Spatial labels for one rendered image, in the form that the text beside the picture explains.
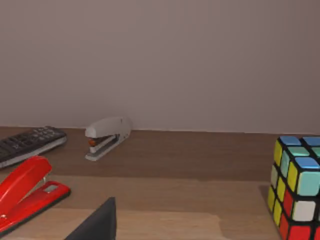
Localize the black remote control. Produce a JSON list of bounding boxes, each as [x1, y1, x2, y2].
[[0, 125, 68, 169]]

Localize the multicoloured puzzle cube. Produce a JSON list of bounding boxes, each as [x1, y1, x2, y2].
[[266, 135, 320, 240]]

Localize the grey stapler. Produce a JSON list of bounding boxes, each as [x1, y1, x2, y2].
[[84, 115, 134, 162]]

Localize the red stapler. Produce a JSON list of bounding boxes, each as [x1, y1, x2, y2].
[[0, 155, 72, 238]]

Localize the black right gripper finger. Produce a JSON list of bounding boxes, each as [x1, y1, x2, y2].
[[64, 196, 117, 240]]

